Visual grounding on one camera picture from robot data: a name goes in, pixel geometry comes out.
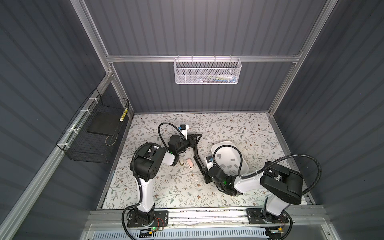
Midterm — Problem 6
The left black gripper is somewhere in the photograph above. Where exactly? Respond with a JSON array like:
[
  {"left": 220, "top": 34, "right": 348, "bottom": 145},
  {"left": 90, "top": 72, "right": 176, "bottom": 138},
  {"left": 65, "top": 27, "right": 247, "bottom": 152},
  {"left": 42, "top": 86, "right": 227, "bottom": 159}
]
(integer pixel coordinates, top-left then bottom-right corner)
[{"left": 175, "top": 133, "right": 201, "bottom": 156}]

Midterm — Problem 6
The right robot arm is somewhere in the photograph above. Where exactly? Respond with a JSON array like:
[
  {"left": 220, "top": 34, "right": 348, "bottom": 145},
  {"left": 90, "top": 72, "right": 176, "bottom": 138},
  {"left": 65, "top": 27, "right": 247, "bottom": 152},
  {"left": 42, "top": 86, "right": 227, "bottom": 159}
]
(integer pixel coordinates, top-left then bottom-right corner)
[{"left": 208, "top": 164, "right": 303, "bottom": 223}]

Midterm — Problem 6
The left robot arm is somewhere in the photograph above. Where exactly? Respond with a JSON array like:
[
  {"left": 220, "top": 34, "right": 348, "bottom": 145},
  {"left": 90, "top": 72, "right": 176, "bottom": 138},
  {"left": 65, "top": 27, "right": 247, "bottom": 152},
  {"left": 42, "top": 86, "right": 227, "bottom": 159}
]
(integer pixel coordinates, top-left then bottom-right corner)
[{"left": 130, "top": 134, "right": 202, "bottom": 225}]

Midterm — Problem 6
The white plastic tray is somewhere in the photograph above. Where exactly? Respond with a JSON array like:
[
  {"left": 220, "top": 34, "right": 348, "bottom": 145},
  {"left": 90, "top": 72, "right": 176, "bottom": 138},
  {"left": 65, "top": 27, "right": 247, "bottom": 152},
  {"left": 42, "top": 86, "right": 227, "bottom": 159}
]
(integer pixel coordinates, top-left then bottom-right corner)
[{"left": 211, "top": 141, "right": 249, "bottom": 176}]

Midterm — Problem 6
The white vent strip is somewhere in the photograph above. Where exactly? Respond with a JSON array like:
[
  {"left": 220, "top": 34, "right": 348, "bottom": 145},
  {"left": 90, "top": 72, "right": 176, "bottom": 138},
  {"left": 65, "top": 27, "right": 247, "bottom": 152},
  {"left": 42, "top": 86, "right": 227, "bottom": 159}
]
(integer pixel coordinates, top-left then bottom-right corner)
[{"left": 92, "top": 228, "right": 268, "bottom": 240}]

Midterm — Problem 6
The yellow marker pen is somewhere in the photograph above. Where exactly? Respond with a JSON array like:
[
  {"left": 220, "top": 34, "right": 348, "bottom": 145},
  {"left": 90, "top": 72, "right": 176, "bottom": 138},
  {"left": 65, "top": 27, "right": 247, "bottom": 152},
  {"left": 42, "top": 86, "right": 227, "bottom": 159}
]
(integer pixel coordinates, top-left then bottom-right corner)
[{"left": 120, "top": 108, "right": 128, "bottom": 122}]

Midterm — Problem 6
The black foam pad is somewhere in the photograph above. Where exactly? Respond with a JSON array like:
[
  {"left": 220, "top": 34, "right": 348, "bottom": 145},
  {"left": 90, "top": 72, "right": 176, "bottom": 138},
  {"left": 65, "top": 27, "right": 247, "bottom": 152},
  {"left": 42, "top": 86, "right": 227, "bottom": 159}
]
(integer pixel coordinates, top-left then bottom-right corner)
[{"left": 87, "top": 113, "right": 122, "bottom": 137}]

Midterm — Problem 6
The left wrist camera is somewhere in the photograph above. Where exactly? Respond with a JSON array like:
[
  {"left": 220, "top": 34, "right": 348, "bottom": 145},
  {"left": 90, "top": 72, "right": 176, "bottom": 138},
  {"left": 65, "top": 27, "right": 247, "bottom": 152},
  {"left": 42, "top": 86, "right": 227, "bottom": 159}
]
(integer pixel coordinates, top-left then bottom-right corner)
[{"left": 178, "top": 124, "right": 189, "bottom": 140}]

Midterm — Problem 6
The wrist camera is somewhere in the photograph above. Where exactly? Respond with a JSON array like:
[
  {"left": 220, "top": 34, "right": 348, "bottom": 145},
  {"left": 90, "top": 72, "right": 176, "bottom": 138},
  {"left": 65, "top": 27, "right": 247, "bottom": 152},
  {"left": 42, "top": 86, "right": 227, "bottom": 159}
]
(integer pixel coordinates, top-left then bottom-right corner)
[
  {"left": 178, "top": 124, "right": 189, "bottom": 140},
  {"left": 206, "top": 156, "right": 215, "bottom": 170}
]

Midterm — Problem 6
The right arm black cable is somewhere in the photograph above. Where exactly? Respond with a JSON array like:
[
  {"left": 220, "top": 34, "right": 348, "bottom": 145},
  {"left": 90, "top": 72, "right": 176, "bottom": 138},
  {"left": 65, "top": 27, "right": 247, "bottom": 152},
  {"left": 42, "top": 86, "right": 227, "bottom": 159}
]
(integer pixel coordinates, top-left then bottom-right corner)
[{"left": 212, "top": 144, "right": 322, "bottom": 197}]

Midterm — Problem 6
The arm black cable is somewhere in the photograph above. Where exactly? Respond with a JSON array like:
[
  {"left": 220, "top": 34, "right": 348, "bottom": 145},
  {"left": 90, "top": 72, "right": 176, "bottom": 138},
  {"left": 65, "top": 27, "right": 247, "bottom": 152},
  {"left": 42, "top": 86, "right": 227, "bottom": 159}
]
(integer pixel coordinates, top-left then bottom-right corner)
[
  {"left": 212, "top": 144, "right": 322, "bottom": 197},
  {"left": 121, "top": 122, "right": 181, "bottom": 240}
]

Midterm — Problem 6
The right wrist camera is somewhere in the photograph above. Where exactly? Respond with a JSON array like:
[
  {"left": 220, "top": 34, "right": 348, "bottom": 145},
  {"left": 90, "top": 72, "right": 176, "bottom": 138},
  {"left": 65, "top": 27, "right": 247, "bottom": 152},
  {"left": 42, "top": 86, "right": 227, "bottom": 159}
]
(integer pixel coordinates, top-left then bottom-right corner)
[{"left": 206, "top": 156, "right": 215, "bottom": 170}]

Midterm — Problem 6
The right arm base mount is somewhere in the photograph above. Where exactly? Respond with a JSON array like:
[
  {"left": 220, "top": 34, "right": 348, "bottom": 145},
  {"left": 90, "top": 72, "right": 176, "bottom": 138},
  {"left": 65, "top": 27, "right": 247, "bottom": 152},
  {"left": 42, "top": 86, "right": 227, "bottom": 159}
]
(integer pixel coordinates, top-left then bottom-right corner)
[{"left": 246, "top": 208, "right": 289, "bottom": 226}]

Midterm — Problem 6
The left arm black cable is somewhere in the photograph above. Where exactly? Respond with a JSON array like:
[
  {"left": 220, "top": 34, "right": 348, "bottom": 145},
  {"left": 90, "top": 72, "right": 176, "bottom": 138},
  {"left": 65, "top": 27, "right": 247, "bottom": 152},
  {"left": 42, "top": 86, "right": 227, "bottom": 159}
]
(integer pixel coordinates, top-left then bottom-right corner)
[{"left": 121, "top": 122, "right": 181, "bottom": 240}]

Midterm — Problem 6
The white wire wall basket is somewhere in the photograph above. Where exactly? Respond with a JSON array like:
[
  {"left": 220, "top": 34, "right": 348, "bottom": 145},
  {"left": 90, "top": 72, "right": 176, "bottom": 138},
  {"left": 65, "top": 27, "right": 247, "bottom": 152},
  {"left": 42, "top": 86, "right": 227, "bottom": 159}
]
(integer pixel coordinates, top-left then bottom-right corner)
[{"left": 173, "top": 58, "right": 242, "bottom": 85}]

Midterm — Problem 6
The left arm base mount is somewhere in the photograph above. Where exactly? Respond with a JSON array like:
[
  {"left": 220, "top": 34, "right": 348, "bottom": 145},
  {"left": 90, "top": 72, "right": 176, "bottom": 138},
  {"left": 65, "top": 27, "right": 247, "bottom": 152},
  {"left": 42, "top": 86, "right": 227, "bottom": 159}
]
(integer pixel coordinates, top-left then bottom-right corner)
[{"left": 126, "top": 210, "right": 169, "bottom": 228}]

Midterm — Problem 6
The black wire side basket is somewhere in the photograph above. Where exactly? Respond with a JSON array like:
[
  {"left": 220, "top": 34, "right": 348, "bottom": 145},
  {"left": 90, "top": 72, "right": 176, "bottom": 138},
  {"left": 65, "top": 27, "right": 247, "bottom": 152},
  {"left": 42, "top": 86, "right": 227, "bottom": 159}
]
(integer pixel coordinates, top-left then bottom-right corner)
[{"left": 57, "top": 90, "right": 130, "bottom": 164}]

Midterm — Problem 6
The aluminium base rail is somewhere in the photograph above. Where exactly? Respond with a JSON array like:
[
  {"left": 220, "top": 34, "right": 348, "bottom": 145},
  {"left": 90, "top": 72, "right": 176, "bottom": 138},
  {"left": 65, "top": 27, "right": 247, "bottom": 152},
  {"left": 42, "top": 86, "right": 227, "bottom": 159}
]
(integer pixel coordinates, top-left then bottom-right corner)
[{"left": 85, "top": 205, "right": 330, "bottom": 230}]

